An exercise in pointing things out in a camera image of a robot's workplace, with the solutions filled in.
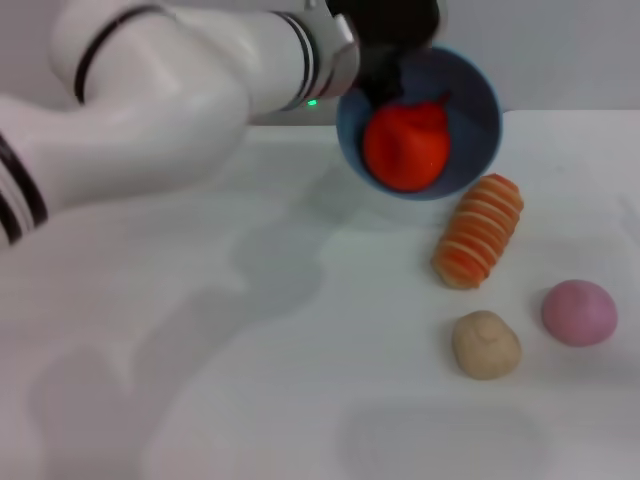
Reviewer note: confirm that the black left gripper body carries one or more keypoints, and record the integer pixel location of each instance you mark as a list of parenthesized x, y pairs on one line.
[(390, 30)]

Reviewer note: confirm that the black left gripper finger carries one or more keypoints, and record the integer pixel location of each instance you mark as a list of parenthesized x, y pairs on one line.
[(387, 96)]

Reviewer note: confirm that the orange plush fruit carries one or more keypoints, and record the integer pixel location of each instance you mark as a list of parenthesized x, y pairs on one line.
[(405, 145)]

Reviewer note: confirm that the blue bowl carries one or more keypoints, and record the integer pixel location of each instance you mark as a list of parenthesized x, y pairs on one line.
[(470, 125)]

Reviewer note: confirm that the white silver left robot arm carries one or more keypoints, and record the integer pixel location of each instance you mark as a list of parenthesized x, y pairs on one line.
[(150, 100)]

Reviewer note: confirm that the orange striped bread roll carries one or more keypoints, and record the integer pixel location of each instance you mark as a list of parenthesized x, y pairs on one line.
[(480, 235)]

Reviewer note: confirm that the beige bun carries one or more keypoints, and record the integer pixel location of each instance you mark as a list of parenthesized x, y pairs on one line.
[(487, 345)]

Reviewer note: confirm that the pink bun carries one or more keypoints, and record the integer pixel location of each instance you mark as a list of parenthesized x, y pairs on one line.
[(580, 312)]

